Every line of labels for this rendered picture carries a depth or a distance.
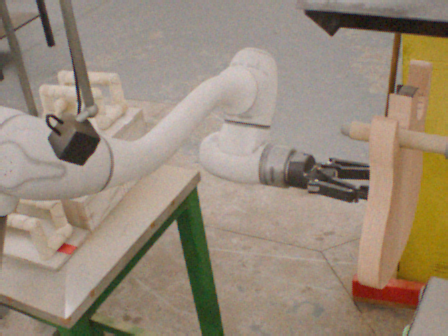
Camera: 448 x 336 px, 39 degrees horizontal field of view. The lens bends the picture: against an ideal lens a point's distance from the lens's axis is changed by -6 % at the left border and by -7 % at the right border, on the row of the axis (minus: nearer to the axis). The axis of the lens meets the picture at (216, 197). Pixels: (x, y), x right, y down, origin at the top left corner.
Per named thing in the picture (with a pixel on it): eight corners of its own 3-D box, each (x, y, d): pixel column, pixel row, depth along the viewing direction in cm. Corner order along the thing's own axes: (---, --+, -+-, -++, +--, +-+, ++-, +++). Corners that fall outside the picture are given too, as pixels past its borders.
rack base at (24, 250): (92, 232, 158) (91, 228, 157) (58, 272, 147) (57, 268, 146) (11, 214, 169) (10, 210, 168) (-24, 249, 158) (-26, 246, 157)
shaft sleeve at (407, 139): (445, 143, 108) (444, 158, 110) (449, 133, 110) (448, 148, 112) (349, 127, 116) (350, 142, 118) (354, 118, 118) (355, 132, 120)
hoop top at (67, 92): (105, 97, 159) (103, 86, 158) (98, 103, 157) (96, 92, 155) (45, 93, 168) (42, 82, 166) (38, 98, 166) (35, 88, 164)
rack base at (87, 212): (126, 194, 169) (119, 164, 164) (92, 234, 157) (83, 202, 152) (46, 180, 180) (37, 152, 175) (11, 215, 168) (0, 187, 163)
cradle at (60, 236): (76, 232, 156) (73, 221, 154) (50, 262, 148) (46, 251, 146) (66, 229, 157) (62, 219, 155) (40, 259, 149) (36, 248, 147)
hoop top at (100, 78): (123, 82, 165) (120, 71, 163) (116, 88, 163) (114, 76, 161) (63, 78, 174) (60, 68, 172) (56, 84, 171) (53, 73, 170)
